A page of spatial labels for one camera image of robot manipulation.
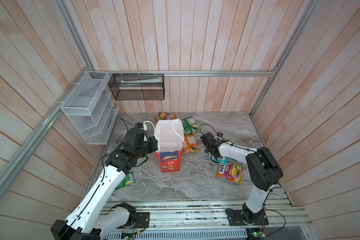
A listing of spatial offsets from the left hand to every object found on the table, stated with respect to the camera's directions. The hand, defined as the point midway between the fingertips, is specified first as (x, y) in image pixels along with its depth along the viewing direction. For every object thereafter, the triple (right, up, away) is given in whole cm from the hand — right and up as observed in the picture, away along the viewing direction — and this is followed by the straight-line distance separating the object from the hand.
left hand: (158, 144), depth 73 cm
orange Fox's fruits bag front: (+42, -18, +15) cm, 48 cm away
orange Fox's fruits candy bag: (+7, +19, +48) cm, 52 cm away
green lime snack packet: (-19, -22, +13) cm, 32 cm away
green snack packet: (+19, +9, +38) cm, 43 cm away
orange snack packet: (+18, -3, +27) cm, 33 cm away
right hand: (+33, -6, +25) cm, 41 cm away
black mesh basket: (-19, +39, +34) cm, 55 cm away
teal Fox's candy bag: (+38, -12, +19) cm, 45 cm away
